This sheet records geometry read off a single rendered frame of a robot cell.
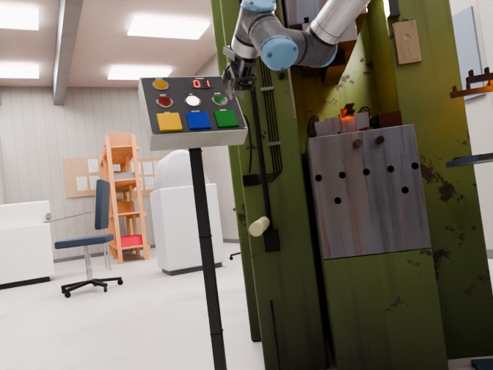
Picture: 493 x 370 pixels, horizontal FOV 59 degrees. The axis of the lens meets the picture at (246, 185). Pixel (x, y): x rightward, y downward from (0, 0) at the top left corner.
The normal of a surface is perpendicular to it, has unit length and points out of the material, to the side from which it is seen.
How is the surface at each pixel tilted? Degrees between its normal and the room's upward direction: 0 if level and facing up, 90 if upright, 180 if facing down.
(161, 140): 150
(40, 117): 90
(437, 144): 90
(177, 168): 90
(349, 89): 90
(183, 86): 60
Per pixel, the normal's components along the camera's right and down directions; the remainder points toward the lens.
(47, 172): 0.43, -0.10
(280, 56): 0.32, 0.80
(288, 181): -0.11, -0.04
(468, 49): -0.90, 0.09
